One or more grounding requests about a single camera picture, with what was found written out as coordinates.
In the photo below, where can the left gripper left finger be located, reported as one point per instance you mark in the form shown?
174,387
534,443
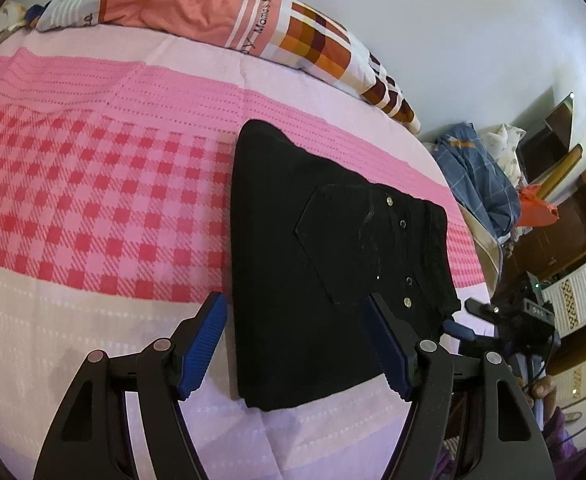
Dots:
90,435

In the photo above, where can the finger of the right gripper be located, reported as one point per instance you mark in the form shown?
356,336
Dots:
458,331

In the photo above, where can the cream floral pillow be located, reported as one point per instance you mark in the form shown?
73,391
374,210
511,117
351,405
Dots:
11,13

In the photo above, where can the orange patterned bolster pillow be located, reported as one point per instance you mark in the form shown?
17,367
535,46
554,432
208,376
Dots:
286,32

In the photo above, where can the white lattice cabinet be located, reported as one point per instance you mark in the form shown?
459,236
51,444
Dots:
568,365

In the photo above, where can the wooden furniture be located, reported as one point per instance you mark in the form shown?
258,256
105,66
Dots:
547,251

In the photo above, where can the orange plastic bag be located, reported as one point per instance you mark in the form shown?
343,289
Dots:
535,212

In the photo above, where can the blue checked cloth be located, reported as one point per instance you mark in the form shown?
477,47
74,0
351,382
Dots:
476,180

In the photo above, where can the black pants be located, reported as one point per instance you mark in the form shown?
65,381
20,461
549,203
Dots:
310,240

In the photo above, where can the pink checked bedsheet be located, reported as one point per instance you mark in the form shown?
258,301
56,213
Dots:
116,148

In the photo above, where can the white floral cloth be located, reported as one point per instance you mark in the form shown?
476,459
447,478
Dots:
502,144

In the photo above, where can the beige mattress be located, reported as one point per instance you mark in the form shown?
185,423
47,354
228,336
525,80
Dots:
487,249

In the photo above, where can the person's right hand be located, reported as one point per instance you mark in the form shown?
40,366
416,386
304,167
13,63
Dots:
544,391

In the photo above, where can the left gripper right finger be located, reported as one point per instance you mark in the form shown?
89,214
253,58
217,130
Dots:
476,400

